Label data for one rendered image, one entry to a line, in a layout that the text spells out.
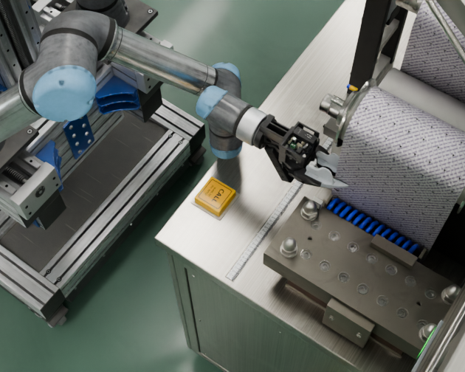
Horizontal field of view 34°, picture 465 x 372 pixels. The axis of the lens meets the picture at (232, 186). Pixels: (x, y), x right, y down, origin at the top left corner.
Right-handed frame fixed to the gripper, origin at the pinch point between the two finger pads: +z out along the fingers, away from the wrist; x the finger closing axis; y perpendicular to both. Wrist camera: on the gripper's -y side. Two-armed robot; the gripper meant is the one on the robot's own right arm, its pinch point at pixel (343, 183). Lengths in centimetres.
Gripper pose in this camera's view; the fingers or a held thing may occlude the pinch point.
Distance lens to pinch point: 157.1
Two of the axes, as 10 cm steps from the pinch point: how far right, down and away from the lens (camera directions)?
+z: 8.2, 4.9, -2.8
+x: 5.7, -7.3, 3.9
